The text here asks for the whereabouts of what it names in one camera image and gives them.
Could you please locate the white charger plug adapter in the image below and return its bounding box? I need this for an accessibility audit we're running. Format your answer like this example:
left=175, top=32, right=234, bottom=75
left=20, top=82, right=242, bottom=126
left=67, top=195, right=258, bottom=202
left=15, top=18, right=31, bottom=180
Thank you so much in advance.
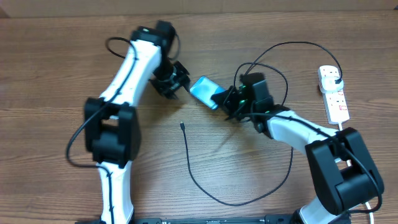
left=319, top=77, right=344, bottom=94

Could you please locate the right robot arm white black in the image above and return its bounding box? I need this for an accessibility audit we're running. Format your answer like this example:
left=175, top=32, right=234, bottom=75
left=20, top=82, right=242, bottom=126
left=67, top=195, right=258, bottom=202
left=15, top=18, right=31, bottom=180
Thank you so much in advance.
left=210, top=73, right=384, bottom=223

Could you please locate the blue Samsung Galaxy smartphone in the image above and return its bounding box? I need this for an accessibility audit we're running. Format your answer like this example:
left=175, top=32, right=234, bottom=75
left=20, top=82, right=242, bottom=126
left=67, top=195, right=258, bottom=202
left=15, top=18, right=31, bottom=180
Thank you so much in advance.
left=190, top=76, right=225, bottom=110

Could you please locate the white power strip cord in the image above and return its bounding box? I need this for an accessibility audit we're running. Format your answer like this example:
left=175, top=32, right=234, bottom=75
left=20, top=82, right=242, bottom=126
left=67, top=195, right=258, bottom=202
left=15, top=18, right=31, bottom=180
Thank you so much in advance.
left=337, top=123, right=375, bottom=224

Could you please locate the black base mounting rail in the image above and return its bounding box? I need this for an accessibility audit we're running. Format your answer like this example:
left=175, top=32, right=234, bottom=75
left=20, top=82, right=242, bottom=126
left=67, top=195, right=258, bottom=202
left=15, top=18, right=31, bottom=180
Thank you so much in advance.
left=74, top=213, right=352, bottom=224

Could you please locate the white power strip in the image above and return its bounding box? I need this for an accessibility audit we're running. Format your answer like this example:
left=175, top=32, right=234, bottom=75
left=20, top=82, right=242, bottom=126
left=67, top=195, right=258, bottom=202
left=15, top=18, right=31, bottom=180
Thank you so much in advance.
left=317, top=65, right=351, bottom=126

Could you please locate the black USB charging cable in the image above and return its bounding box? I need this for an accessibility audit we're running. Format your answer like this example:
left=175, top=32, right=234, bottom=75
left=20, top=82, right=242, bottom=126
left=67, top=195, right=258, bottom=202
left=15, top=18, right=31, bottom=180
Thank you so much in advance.
left=180, top=41, right=343, bottom=207

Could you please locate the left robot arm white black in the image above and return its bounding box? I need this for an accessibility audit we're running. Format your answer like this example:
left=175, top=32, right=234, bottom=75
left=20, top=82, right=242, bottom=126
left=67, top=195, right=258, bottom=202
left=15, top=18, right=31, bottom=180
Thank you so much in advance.
left=84, top=21, right=190, bottom=223

